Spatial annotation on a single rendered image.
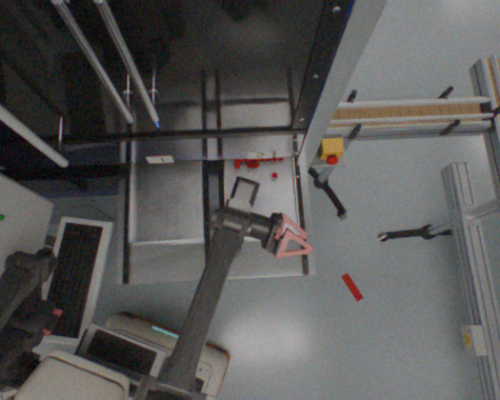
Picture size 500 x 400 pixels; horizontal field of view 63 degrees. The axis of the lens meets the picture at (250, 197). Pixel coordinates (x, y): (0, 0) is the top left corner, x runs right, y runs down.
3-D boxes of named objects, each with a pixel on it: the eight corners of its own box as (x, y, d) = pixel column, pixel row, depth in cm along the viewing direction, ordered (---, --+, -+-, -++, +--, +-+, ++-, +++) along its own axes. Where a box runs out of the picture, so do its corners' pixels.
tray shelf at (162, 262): (121, 156, 156) (119, 154, 154) (304, 149, 158) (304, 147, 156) (116, 285, 144) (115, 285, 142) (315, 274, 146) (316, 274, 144)
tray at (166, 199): (132, 153, 154) (130, 150, 151) (202, 150, 155) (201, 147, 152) (130, 244, 146) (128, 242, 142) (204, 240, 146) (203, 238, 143)
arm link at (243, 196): (209, 226, 86) (247, 238, 86) (225, 173, 85) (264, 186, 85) (215, 218, 98) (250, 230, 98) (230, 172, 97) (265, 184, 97)
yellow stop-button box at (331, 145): (317, 141, 148) (321, 133, 141) (337, 140, 149) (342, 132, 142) (319, 161, 146) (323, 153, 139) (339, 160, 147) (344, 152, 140)
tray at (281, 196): (223, 150, 155) (223, 146, 152) (291, 147, 156) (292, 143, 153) (226, 239, 147) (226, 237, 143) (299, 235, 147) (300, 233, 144)
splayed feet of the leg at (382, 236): (375, 230, 238) (384, 226, 224) (461, 227, 239) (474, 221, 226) (377, 244, 236) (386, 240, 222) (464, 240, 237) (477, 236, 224)
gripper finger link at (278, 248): (313, 230, 95) (275, 217, 95) (318, 240, 88) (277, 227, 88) (304, 255, 97) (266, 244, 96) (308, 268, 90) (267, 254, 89)
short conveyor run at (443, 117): (306, 147, 160) (312, 130, 145) (303, 110, 164) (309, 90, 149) (479, 139, 162) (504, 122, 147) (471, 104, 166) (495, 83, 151)
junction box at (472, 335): (459, 325, 181) (470, 325, 173) (470, 324, 181) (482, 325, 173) (464, 353, 178) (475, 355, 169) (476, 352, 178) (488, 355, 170)
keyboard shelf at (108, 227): (43, 213, 158) (40, 212, 156) (114, 223, 158) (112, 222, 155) (10, 336, 147) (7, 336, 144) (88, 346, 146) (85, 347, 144)
